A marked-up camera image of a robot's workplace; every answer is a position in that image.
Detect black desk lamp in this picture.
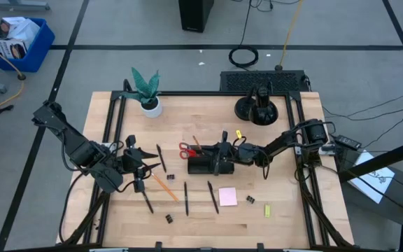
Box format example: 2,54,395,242
234,81,279,127

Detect blue plastic bin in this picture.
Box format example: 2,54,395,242
0,17,56,74

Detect green snake plant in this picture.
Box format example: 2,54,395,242
119,66,163,105

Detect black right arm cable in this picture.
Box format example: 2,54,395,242
258,147,271,181

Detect pink sticky note pad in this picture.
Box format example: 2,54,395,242
218,186,239,207

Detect black diagonal mount beam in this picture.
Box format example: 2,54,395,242
337,135,403,183

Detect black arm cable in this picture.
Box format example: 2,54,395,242
57,173,85,245
258,147,271,181

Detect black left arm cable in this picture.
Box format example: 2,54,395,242
57,173,85,245

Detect black mesh desk organizer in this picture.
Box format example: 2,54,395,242
186,143,236,176

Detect black ballpoint pen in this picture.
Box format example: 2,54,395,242
141,190,155,215
156,143,168,174
183,181,190,217
206,180,220,215

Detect red-handled scissors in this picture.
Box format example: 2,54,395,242
178,141,198,160

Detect black floor cable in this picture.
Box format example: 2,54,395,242
322,89,403,120
360,104,403,150

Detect white paper bag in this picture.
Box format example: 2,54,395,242
0,16,42,46

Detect white paper sheet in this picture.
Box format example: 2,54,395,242
347,149,396,205

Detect black coiled cable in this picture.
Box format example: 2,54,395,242
227,0,274,69

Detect black power adapter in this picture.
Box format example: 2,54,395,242
333,134,363,151

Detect white plant pot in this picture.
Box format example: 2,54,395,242
139,96,163,119

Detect black computer tower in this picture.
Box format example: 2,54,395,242
177,0,215,34

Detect black vented computer case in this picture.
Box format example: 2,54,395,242
219,69,309,94

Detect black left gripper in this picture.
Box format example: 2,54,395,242
120,134,162,193

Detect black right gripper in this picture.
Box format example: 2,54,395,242
202,130,241,176

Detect white printed carton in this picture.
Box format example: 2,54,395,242
0,37,28,60

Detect black metal table frame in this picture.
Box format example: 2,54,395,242
61,78,355,252

